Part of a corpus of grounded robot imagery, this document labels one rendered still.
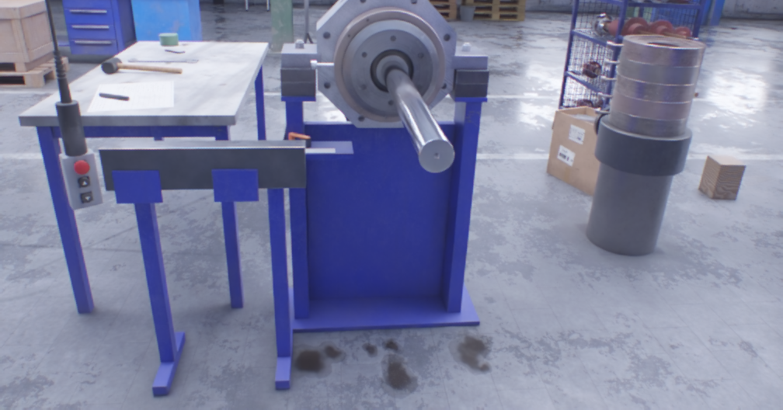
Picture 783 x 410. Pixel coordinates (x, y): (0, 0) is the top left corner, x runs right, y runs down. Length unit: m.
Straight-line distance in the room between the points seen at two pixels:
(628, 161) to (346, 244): 1.44
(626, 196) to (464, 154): 1.17
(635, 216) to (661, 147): 0.39
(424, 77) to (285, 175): 0.55
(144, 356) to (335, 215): 0.90
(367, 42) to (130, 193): 0.88
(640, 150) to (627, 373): 1.09
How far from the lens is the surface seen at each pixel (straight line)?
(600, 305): 2.78
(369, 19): 1.88
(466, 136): 2.15
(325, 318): 2.45
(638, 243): 3.23
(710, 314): 2.95
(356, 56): 1.86
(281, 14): 7.85
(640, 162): 3.00
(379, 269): 2.49
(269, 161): 1.83
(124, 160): 1.92
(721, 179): 4.21
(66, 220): 2.54
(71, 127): 1.39
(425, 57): 1.88
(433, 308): 2.52
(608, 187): 3.13
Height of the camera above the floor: 1.49
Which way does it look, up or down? 24 degrees down
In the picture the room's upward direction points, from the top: 2 degrees clockwise
